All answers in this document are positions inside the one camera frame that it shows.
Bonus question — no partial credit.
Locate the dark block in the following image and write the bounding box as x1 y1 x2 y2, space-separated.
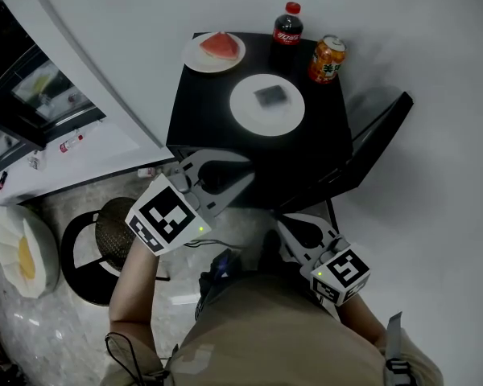
253 85 291 108

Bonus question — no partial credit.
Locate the black wicker chair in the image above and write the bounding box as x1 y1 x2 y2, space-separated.
60 196 172 307

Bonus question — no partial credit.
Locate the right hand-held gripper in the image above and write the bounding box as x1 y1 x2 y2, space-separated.
275 212 372 307

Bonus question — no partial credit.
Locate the white round plate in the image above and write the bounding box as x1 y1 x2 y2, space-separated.
229 73 306 138
181 31 247 74

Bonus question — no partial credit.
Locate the clear bottle red cap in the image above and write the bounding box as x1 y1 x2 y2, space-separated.
59 133 85 154

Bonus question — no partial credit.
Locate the orange drink can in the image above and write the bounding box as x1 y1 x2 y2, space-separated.
308 34 348 84

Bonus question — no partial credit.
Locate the person's black shoe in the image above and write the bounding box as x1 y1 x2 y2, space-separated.
261 229 283 265

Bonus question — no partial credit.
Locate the dark cola bottle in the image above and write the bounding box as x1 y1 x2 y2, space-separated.
268 1 304 74

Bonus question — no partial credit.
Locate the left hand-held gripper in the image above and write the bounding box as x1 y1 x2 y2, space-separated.
124 148 256 257

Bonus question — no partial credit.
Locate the black body-worn cable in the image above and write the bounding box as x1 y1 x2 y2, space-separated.
104 331 170 386

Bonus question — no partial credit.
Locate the person's beige shirt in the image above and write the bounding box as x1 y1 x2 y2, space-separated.
100 273 444 386

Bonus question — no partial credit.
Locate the person's right forearm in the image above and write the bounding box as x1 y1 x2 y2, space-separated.
336 294 388 346

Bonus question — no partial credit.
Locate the small clear cup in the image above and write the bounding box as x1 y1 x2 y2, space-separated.
27 150 45 171

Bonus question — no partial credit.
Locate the black window frame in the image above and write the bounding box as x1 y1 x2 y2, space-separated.
0 0 107 184

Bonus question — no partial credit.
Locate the red watermelon slice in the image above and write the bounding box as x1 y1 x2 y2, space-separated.
199 31 241 61

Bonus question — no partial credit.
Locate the black waist device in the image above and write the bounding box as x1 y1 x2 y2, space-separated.
196 247 243 298

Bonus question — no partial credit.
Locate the person's left forearm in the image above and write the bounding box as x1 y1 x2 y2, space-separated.
108 237 168 363

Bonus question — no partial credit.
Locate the grey shoulder strap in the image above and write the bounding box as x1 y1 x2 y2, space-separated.
384 311 418 386

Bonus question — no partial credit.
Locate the black mini fridge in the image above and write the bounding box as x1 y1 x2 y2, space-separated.
165 31 415 213

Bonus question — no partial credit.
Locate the white flower-shaped cushion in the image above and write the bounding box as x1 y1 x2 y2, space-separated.
0 204 61 300

